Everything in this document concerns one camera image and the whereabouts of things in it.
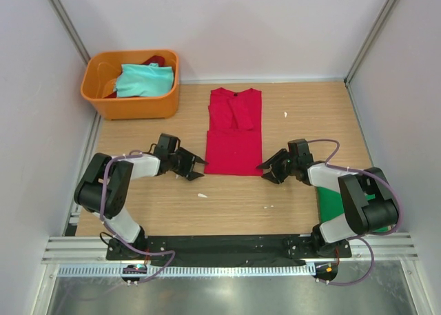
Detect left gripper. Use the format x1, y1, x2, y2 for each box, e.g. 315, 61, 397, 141
168, 148, 206, 181

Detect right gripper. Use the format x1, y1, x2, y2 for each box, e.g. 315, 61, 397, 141
257, 149, 298, 184

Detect red t-shirt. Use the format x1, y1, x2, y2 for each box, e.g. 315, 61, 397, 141
204, 88, 263, 176

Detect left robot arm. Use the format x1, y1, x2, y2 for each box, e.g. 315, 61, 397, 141
74, 147, 207, 260

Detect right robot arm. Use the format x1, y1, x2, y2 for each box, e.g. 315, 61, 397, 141
257, 149, 401, 257

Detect folded green t-shirt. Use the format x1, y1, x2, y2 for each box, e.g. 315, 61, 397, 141
311, 187, 399, 235

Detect teal t-shirt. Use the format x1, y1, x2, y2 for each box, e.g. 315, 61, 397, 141
114, 63, 174, 98

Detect dark red garment in bin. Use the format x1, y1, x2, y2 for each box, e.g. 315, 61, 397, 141
143, 55, 165, 67

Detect orange garment in bin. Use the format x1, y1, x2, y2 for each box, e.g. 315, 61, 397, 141
102, 79, 117, 99

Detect orange plastic bin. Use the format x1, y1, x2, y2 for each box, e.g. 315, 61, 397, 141
81, 49, 180, 120

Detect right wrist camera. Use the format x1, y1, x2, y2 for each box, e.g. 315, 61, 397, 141
287, 139, 314, 165

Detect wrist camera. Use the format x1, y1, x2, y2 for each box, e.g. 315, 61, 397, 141
151, 133, 181, 160
287, 139, 314, 165

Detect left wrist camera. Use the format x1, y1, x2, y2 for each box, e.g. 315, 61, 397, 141
151, 133, 181, 160

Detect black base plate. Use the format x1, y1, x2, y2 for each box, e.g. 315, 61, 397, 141
105, 234, 353, 269

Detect aluminium frame rail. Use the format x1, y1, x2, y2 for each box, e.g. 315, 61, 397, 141
42, 232, 418, 263

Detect slotted cable duct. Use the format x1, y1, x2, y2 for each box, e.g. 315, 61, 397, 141
57, 263, 316, 278

